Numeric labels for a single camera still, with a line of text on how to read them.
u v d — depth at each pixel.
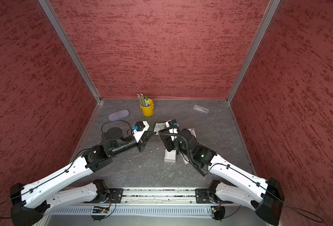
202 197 0.74
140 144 0.56
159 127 0.63
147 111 1.07
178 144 0.59
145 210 0.71
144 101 1.03
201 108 1.14
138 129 0.52
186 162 0.85
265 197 0.39
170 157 0.87
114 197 0.74
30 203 0.39
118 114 1.06
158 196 0.76
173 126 0.59
